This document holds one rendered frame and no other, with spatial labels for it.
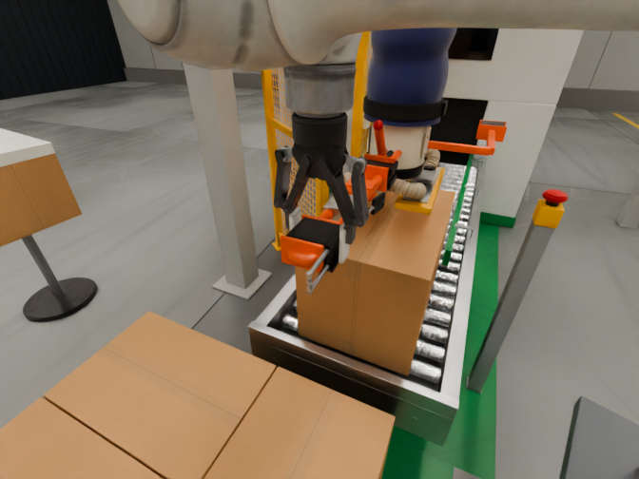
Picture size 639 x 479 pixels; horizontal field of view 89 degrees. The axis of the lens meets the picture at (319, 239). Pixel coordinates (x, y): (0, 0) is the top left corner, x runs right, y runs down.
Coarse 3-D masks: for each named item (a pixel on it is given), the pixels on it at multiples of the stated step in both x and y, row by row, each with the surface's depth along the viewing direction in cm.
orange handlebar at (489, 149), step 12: (492, 132) 108; (432, 144) 99; (444, 144) 98; (456, 144) 97; (468, 144) 96; (492, 144) 96; (396, 156) 88; (372, 180) 73; (348, 192) 69; (372, 192) 70; (324, 216) 60; (288, 252) 52; (300, 252) 50; (300, 264) 50; (312, 264) 50
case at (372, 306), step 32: (448, 192) 128; (384, 224) 107; (416, 224) 107; (352, 256) 92; (384, 256) 92; (416, 256) 92; (320, 288) 102; (352, 288) 96; (384, 288) 91; (416, 288) 86; (320, 320) 109; (352, 320) 103; (384, 320) 97; (416, 320) 91; (352, 352) 110; (384, 352) 103
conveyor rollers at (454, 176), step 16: (448, 176) 249; (464, 208) 203; (448, 224) 191; (464, 224) 188; (432, 288) 143; (448, 288) 141; (432, 304) 136; (448, 304) 133; (288, 320) 125; (432, 320) 129; (448, 320) 126; (432, 336) 121; (416, 352) 115; (432, 352) 113; (416, 368) 108; (432, 368) 107
